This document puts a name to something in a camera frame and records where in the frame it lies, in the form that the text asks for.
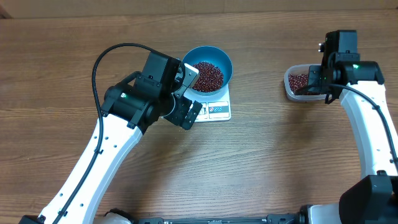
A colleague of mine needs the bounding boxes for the blue metal bowl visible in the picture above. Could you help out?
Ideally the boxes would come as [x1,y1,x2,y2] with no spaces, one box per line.
[183,45,233,89]

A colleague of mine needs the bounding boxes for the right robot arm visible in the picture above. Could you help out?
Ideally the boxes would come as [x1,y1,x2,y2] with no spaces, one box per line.
[296,30,397,223]

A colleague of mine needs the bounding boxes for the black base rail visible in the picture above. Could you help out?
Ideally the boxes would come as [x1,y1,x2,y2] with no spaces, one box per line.
[102,205,302,224]

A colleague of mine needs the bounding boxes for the red beans in bowl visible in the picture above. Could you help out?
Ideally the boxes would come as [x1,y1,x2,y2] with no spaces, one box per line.
[193,62,224,93]

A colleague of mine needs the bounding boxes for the red azuki beans in container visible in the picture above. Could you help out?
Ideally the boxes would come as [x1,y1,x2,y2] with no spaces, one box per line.
[288,73,320,95]

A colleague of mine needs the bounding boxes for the white digital kitchen scale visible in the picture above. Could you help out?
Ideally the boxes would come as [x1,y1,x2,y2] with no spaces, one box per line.
[184,85,231,123]

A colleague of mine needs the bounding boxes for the clear plastic container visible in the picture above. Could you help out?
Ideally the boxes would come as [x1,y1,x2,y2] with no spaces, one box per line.
[284,64,326,102]

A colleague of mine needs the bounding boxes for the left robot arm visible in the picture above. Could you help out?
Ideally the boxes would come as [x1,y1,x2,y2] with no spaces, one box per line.
[20,52,202,223]

